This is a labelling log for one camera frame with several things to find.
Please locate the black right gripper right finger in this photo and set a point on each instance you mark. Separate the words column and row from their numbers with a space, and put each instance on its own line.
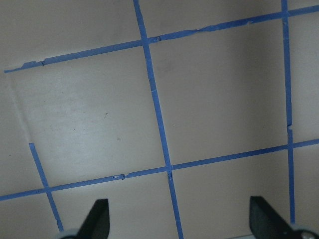
column 266, row 223

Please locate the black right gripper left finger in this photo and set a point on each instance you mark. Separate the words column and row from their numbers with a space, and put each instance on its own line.
column 97, row 223

